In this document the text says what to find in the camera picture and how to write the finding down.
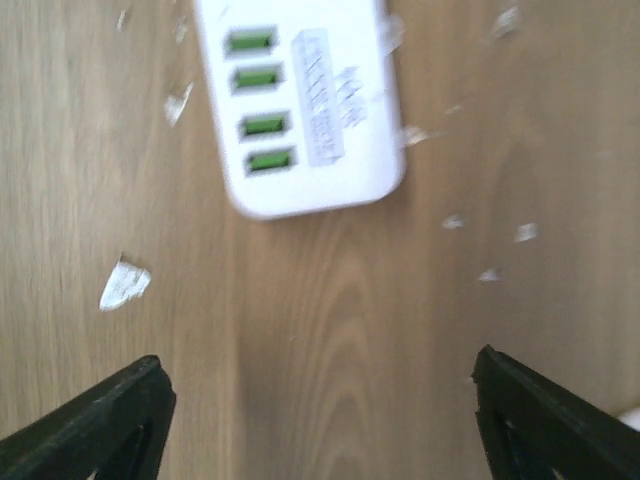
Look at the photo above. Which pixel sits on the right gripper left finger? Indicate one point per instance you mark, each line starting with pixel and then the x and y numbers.
pixel 117 429

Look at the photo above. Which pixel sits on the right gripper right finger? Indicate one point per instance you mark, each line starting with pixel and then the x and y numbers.
pixel 532 428

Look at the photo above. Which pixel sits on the white power strip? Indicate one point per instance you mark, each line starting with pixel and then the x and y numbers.
pixel 304 101

